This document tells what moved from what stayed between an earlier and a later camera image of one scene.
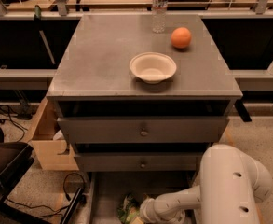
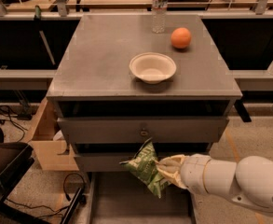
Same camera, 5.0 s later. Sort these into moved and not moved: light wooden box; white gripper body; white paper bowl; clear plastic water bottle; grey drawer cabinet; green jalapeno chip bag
Moved: white gripper body; green jalapeno chip bag
Not moved: grey drawer cabinet; white paper bowl; light wooden box; clear plastic water bottle
